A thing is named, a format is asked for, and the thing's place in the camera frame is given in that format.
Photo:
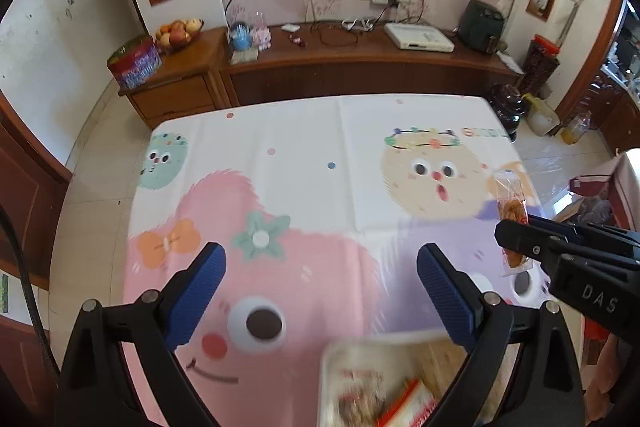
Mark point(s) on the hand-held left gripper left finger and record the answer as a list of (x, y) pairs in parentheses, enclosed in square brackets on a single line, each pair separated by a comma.
[(195, 297)]

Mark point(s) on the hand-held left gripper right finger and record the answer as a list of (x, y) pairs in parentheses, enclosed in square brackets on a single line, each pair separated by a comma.
[(445, 297)]

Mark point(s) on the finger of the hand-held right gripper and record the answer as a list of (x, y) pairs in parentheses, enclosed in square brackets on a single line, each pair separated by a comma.
[(525, 239), (575, 227)]

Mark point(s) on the small orange snack packet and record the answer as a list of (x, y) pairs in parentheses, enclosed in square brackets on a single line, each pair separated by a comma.
[(510, 207)]

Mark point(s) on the white plastic tray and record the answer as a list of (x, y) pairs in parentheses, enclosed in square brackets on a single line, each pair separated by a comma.
[(331, 357)]

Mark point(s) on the clear packet brown cookies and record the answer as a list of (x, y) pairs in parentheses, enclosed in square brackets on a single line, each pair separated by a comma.
[(360, 399)]

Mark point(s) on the red white cloth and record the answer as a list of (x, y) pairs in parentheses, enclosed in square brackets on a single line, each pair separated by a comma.
[(600, 184)]

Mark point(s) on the yellow oil bottle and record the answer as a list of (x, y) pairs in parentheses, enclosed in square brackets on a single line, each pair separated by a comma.
[(575, 132)]

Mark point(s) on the white plastic jug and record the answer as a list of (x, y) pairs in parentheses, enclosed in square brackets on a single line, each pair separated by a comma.
[(542, 119)]

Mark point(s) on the dark brown ceramic pot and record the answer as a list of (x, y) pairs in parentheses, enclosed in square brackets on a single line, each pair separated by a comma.
[(507, 112)]

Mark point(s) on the tall dark jar red lid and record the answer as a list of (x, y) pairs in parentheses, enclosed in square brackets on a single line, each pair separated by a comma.
[(539, 67)]

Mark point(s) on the white paper sheet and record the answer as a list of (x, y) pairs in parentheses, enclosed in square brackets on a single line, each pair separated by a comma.
[(509, 61)]

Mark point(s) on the cartoon printed tablecloth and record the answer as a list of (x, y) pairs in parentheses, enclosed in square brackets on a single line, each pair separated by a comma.
[(300, 132)]

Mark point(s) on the brown wooden door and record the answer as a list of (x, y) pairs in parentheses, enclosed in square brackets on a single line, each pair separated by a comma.
[(25, 197)]

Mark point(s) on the dark grey air fryer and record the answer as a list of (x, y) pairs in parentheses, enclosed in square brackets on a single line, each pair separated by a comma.
[(480, 27)]

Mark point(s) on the white set-top box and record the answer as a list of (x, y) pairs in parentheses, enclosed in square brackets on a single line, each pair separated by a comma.
[(420, 38)]

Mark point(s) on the wooden television cabinet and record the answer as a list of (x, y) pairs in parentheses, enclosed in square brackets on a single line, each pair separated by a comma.
[(350, 77)]

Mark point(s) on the round red blue tin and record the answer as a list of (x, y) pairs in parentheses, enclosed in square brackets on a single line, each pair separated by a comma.
[(135, 64)]

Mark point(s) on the bowl of fruit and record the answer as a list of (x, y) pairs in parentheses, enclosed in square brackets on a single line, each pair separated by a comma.
[(177, 36)]

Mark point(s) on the pink toy figure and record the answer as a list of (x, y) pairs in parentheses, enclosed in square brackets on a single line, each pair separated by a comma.
[(261, 34)]

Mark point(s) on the small white flat device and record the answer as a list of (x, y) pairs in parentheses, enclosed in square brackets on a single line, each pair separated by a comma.
[(290, 27)]

